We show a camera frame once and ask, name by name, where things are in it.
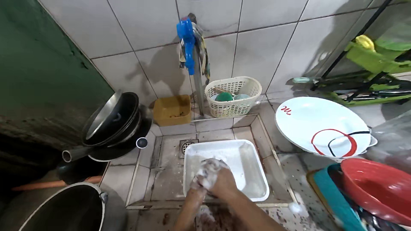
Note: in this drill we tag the person's left hand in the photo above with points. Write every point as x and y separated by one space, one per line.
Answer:
196 185

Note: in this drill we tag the person's right hand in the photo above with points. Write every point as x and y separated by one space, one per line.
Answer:
224 181

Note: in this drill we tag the person's right fingers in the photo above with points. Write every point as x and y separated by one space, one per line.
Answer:
210 166

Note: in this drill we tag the person's right forearm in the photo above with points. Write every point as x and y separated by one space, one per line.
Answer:
249 211

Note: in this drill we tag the person's left forearm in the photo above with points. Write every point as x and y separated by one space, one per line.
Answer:
188 210

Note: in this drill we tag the metal floor drain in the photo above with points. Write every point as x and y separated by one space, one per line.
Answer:
186 146

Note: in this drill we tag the white rectangular basin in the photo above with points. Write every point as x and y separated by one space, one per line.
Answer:
249 160

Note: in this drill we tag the white perforated plastic basket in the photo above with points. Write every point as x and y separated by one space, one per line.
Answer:
232 109

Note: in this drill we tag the tan plastic container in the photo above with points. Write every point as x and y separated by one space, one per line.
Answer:
170 109

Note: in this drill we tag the green round scrubber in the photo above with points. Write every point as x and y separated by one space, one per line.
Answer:
224 97

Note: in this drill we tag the pale blue round container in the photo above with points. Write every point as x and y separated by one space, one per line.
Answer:
241 97

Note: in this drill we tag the grey water pipe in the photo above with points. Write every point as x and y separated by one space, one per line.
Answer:
198 86

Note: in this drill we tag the black flat pan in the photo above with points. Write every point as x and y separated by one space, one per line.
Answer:
128 146

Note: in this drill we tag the black deep frying pan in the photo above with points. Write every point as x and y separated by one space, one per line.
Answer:
128 109

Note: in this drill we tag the large metal pot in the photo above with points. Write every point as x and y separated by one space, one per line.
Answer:
114 210

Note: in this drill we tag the large white decorated plate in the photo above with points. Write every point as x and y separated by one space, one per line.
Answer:
308 122

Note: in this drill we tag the silver metal lid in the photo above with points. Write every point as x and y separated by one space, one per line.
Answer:
104 114

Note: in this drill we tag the patterned cloth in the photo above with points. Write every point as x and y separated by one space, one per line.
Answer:
202 48

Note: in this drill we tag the pale green soap bar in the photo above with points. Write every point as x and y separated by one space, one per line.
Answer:
301 80

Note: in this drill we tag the blue plastic faucet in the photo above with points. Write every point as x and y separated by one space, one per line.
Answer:
189 41

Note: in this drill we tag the teal plastic basin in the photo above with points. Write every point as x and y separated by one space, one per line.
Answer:
337 199

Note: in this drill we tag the dark round pot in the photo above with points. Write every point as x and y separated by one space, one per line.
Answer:
78 170

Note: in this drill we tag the orange long stick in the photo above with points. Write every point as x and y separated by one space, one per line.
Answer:
57 184

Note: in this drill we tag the red plastic bowl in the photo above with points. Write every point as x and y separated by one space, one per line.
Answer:
375 189

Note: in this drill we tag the pile of metal cutlery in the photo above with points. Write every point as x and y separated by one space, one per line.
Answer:
372 218

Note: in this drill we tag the transparent plastic bag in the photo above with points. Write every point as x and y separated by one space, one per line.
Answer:
393 138

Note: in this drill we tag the green black dish rack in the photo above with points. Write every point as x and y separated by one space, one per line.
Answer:
362 57

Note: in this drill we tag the yellow round item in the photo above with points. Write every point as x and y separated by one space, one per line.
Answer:
365 42

